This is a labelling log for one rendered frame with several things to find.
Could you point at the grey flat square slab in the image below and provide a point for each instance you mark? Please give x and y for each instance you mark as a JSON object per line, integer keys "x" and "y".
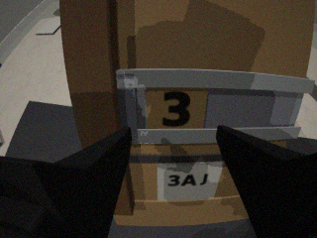
{"x": 312, "y": 71}

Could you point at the white paper ticket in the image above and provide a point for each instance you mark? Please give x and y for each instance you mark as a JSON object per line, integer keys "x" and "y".
{"x": 180, "y": 181}

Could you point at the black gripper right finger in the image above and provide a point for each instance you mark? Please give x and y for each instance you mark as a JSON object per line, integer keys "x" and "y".
{"x": 277, "y": 186}

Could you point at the tan tile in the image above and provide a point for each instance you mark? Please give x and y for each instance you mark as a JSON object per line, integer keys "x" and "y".
{"x": 176, "y": 108}

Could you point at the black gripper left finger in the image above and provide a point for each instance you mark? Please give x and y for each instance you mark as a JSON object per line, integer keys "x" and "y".
{"x": 80, "y": 191}

